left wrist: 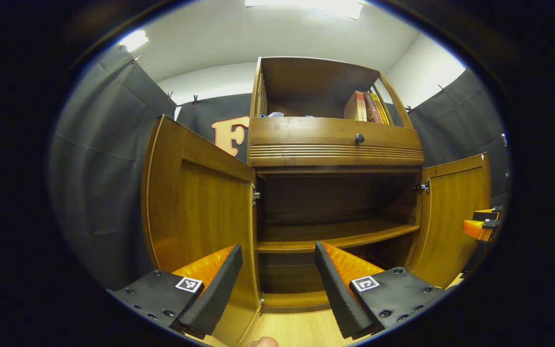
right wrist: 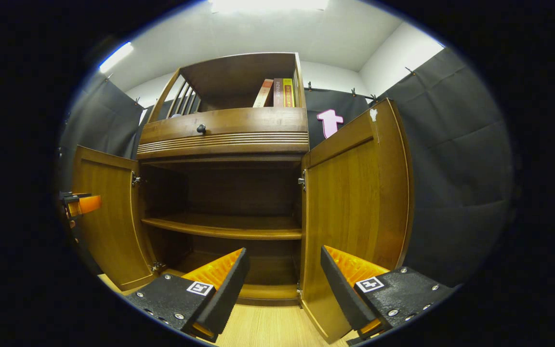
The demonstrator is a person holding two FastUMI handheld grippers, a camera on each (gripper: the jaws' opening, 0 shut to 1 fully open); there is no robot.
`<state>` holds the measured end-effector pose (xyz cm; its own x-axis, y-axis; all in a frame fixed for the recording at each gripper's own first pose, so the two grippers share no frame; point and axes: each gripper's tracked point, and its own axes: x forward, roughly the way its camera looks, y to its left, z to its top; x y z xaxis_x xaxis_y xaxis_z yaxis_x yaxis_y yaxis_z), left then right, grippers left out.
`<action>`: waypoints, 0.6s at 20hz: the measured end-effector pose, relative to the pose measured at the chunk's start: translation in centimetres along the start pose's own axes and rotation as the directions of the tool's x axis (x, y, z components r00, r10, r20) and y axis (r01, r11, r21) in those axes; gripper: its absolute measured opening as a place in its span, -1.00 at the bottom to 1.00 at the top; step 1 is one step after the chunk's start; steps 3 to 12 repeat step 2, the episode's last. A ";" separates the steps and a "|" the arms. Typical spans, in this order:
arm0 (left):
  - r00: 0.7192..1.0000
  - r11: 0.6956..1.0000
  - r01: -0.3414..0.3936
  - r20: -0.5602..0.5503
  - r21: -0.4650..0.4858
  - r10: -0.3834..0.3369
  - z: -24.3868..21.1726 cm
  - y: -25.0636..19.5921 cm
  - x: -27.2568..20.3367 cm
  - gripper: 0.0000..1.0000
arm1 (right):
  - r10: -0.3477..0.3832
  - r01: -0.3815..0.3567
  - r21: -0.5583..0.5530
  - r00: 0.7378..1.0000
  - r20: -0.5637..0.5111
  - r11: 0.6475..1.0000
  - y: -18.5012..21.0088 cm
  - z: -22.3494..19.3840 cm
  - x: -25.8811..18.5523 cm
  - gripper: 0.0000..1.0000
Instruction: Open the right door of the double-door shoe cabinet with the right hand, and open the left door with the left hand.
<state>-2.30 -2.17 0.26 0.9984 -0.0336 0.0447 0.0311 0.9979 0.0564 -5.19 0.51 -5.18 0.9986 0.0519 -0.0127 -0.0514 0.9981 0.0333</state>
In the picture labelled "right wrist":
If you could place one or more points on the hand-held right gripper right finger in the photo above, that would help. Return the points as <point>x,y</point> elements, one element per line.
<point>342,294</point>

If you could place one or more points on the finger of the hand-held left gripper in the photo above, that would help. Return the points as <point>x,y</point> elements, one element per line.
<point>88,204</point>

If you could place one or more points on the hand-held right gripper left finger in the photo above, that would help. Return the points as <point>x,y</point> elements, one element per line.
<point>227,299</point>

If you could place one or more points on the wooden shoe cabinet door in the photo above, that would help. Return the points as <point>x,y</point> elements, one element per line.
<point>109,217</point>
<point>350,207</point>

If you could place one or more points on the black round drawer knob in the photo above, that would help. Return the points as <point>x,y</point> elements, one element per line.
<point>201,128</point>

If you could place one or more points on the narrow ceiling light panel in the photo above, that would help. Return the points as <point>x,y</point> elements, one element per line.
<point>116,57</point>

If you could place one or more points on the black backdrop cloth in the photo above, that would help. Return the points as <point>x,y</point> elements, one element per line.
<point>451,168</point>

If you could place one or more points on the yellow book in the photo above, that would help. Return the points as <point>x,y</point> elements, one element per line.
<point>289,94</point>

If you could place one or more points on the dark red book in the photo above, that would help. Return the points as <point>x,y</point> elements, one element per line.
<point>278,94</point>

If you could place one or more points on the wide ceiling light panel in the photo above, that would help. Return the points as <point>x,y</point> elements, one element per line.
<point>268,5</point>

